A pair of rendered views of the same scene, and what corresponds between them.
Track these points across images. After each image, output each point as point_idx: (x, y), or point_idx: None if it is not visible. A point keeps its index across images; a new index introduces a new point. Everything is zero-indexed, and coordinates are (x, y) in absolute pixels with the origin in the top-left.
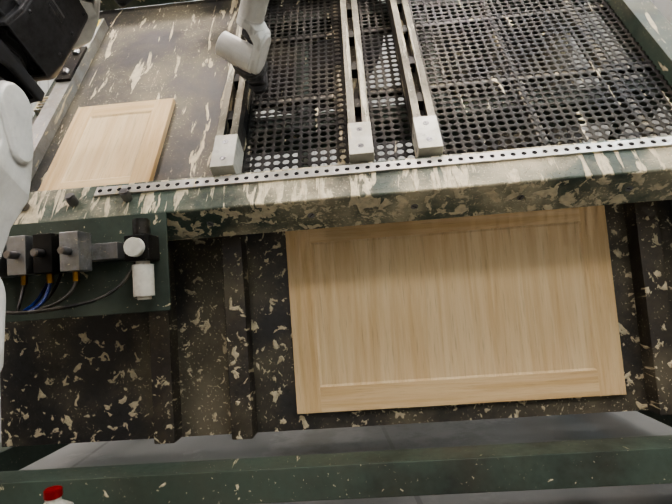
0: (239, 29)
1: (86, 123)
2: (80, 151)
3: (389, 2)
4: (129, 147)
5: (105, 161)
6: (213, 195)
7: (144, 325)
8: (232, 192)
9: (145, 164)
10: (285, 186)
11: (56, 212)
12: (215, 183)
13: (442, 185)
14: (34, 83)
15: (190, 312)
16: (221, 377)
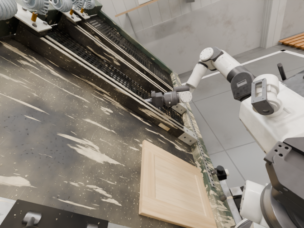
0: (107, 80)
1: (162, 201)
2: (184, 205)
3: (107, 44)
4: (179, 172)
5: (189, 187)
6: (202, 145)
7: None
8: (200, 140)
9: (188, 166)
10: (195, 127)
11: (226, 208)
12: (199, 142)
13: (188, 104)
14: None
15: None
16: None
